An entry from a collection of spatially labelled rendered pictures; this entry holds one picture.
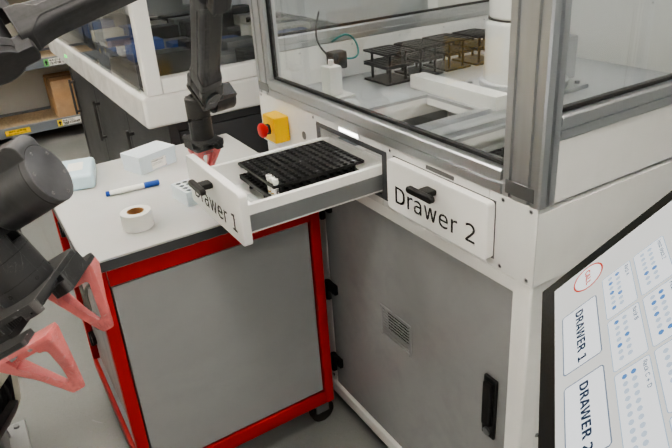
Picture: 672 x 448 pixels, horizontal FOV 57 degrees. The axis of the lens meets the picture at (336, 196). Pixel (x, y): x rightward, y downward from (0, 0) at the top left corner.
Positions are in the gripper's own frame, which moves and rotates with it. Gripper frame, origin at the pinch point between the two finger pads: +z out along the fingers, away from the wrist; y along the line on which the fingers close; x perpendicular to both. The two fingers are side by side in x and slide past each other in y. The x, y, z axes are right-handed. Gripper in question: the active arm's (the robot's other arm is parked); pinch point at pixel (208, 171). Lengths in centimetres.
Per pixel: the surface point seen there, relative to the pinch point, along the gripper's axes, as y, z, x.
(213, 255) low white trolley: -17.4, 13.3, 10.6
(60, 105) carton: 343, 62, -58
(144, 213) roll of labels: -8.9, 1.0, 21.6
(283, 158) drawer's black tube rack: -26.9, -8.8, -5.6
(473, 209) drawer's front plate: -75, -10, -12
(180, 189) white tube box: -2.1, 1.4, 9.1
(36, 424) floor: 42, 81, 52
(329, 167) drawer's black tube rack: -39.0, -8.9, -9.1
